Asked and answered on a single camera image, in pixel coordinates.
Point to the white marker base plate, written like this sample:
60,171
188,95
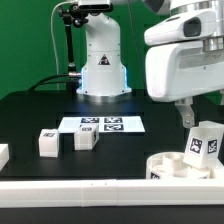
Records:
109,124

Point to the white left fence piece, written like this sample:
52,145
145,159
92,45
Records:
4,155

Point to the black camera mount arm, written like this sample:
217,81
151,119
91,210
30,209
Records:
72,17

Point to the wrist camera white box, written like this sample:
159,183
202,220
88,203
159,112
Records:
185,26

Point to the white front fence bar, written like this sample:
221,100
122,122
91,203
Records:
94,193

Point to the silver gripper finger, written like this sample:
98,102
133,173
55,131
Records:
186,112

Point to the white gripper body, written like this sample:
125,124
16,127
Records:
182,70

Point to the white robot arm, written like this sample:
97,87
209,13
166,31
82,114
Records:
102,75

